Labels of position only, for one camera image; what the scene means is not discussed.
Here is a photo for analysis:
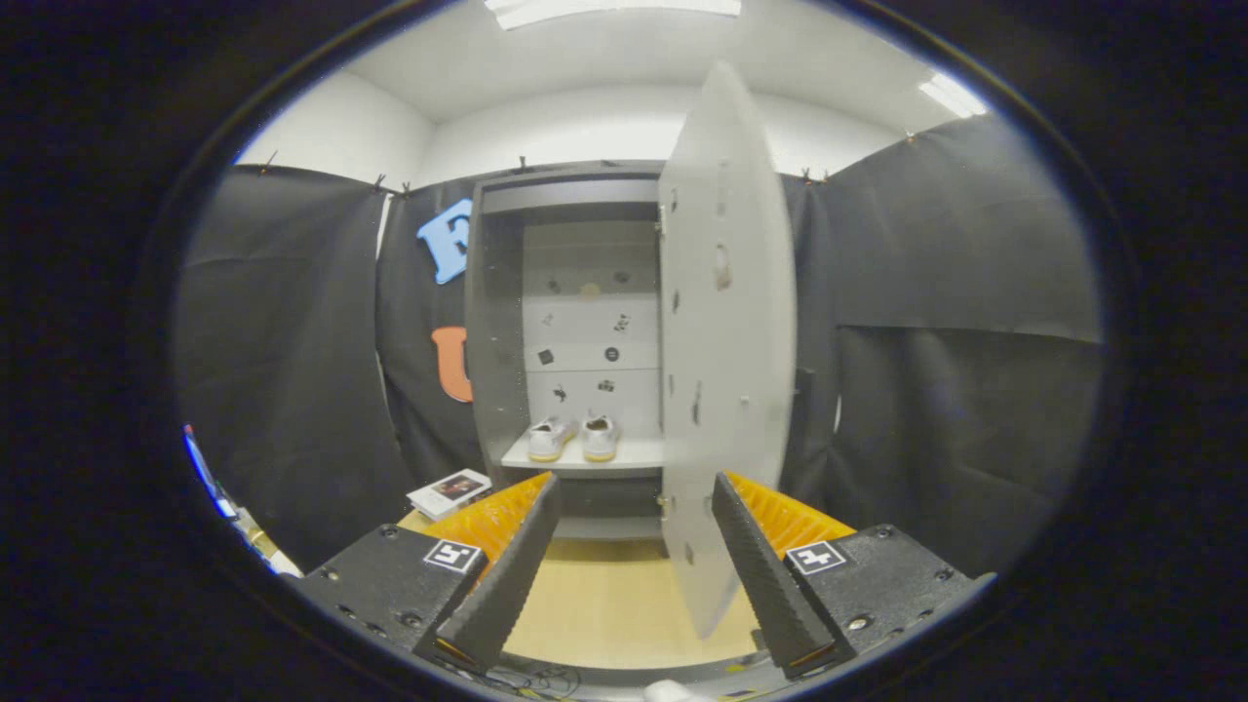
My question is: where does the white flat box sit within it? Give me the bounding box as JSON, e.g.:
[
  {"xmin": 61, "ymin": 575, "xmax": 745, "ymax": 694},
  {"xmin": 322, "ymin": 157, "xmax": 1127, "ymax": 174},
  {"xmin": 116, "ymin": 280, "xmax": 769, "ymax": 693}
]
[{"xmin": 406, "ymin": 468, "xmax": 494, "ymax": 524}]

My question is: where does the long ceiling light panel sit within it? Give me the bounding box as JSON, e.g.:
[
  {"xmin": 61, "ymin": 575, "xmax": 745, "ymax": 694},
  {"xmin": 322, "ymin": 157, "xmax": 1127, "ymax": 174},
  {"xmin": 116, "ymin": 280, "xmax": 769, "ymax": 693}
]
[{"xmin": 484, "ymin": 0, "xmax": 743, "ymax": 31}]

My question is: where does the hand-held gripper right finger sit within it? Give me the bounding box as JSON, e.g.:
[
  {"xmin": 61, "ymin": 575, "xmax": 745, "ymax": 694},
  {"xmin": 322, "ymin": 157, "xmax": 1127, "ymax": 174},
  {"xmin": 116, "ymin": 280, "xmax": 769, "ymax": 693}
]
[{"xmin": 710, "ymin": 471, "xmax": 997, "ymax": 681}]

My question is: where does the small white yellow object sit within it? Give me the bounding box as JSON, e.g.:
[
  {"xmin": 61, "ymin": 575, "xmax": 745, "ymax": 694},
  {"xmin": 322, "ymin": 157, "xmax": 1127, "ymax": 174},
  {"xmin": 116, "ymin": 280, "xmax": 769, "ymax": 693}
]
[{"xmin": 232, "ymin": 507, "xmax": 303, "ymax": 578}]

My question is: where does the small ceiling light panel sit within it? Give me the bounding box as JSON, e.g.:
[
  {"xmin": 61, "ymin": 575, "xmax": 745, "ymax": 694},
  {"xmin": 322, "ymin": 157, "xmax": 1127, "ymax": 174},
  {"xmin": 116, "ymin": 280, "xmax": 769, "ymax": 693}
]
[{"xmin": 917, "ymin": 73, "xmax": 989, "ymax": 121}]

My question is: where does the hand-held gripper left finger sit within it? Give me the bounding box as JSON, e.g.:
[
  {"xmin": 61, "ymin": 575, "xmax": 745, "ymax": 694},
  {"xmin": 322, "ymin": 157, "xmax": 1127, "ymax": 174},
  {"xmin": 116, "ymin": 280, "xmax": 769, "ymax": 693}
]
[{"xmin": 291, "ymin": 471, "xmax": 565, "ymax": 674}]

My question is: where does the light grey shoe cabinet door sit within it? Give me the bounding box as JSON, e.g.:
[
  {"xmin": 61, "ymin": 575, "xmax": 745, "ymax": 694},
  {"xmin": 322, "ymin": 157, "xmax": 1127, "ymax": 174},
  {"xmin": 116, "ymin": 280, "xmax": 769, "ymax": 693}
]
[{"xmin": 657, "ymin": 60, "xmax": 800, "ymax": 641}]

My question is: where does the black backdrop cloth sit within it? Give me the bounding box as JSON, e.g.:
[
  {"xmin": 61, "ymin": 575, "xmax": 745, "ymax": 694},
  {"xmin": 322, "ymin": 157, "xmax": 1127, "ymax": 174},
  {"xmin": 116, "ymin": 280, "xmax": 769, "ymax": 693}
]
[{"xmin": 175, "ymin": 117, "xmax": 1109, "ymax": 578}]

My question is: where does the blue and white object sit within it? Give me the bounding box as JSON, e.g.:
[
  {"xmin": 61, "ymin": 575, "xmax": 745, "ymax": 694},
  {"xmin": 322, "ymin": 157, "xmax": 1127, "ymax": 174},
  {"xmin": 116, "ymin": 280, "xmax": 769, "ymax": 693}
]
[{"xmin": 182, "ymin": 423, "xmax": 238, "ymax": 520}]

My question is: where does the grey shoe cabinet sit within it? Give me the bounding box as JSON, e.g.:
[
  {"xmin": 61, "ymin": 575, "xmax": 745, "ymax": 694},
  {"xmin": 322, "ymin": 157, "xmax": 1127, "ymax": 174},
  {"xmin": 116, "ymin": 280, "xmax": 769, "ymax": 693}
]
[{"xmin": 464, "ymin": 161, "xmax": 812, "ymax": 543}]

